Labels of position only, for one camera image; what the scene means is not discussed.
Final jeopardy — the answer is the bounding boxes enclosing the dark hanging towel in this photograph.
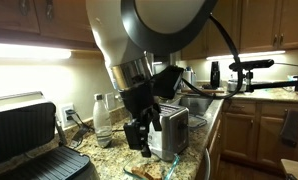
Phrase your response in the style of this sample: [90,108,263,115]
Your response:
[279,109,298,148]

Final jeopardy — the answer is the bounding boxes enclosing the blue-rimmed container lid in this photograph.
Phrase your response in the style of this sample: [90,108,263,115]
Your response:
[188,114,207,130]

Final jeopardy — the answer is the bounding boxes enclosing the white wall outlet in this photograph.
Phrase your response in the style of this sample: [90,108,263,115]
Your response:
[105,92,117,111]
[59,103,78,130]

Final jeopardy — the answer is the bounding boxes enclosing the wooden base cabinets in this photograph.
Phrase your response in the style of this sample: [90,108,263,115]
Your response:
[195,99,298,180]

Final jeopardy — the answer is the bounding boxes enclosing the under-cabinet light strip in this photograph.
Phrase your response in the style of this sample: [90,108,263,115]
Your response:
[206,50,287,61]
[0,42,73,62]

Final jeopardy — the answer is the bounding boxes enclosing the stainless steel two-slot toaster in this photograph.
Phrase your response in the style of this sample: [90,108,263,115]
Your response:
[148,103,190,162]

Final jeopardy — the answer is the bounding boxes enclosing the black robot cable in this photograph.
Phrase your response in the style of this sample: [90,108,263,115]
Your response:
[181,13,245,100]

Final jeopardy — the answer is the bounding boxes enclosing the stainless steel sink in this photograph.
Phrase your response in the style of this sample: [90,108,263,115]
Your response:
[178,94,215,118]

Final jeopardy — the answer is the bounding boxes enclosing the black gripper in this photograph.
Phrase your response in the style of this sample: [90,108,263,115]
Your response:
[120,81,163,158]

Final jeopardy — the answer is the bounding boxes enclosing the metal pot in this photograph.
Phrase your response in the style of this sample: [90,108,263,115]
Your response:
[226,78,249,93]

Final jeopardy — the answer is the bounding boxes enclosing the white jar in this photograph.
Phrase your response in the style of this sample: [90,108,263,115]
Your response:
[183,66,197,88]

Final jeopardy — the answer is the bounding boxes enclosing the clear glass food container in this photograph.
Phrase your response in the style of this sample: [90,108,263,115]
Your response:
[123,152,181,180]

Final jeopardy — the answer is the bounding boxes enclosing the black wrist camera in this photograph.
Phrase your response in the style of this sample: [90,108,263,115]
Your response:
[152,64,185,100]

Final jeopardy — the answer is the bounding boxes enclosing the silver dishwasher handle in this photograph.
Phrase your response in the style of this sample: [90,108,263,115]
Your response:
[202,148,212,180]

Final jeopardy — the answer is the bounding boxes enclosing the black panini press grill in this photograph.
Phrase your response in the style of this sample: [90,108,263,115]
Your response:
[0,91,101,180]

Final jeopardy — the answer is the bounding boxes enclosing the wooden upper cabinets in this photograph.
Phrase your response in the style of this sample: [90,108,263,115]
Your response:
[0,0,100,52]
[180,0,298,61]

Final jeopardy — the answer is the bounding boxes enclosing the black camera stand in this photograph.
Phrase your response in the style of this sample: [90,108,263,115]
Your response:
[243,70,298,95]

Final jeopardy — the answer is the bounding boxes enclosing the black tall bottle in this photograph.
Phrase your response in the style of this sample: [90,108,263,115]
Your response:
[209,60,221,90]

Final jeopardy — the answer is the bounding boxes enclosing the toasted bread slice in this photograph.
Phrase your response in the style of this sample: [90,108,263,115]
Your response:
[131,163,164,180]

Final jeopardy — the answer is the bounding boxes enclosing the light wooden stool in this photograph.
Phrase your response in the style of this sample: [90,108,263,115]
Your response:
[280,158,298,180]

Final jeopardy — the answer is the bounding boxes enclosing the black stereo camera bar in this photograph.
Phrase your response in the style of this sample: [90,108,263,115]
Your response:
[228,59,275,73]

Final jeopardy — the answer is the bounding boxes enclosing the black power cord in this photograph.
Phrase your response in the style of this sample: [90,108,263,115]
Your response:
[64,109,123,149]

